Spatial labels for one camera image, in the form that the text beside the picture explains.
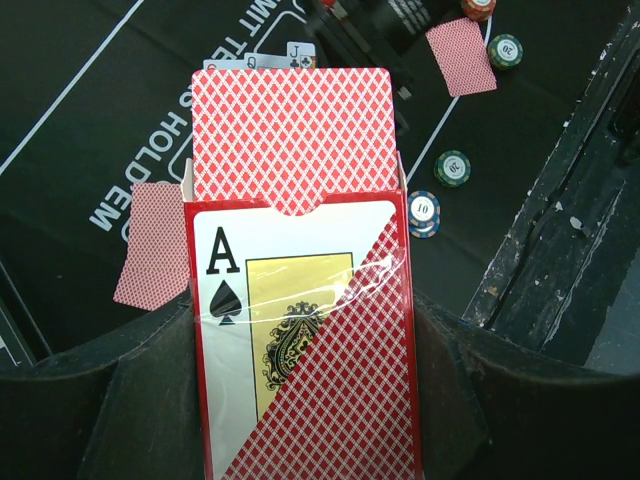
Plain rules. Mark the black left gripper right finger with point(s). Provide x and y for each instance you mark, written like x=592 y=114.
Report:
x=491 y=409

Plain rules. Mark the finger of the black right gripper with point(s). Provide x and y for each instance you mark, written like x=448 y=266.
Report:
x=346 y=36

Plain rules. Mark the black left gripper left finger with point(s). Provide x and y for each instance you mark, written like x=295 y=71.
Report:
x=122 y=406

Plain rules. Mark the face-up jack card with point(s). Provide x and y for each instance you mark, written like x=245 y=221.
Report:
x=301 y=55

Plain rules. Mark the red cards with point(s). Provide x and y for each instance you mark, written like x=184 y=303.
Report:
x=459 y=50
x=156 y=267

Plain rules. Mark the red chips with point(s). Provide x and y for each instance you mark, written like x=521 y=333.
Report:
x=478 y=10

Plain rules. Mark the face-up six card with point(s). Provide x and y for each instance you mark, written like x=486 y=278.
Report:
x=224 y=64

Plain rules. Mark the face-up queen card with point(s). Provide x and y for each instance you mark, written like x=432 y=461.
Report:
x=266 y=61

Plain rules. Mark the green chips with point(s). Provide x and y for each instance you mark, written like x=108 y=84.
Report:
x=505 y=52

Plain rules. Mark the green poker chip stack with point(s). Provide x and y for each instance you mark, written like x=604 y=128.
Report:
x=452 y=168

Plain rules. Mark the blue poker chip stack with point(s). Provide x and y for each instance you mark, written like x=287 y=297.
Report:
x=424 y=214

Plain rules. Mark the red playing card box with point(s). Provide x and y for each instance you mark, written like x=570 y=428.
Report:
x=296 y=220

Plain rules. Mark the black poker felt mat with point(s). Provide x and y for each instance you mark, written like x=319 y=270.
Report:
x=95 y=96

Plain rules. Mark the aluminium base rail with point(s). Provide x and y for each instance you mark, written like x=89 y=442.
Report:
x=565 y=280

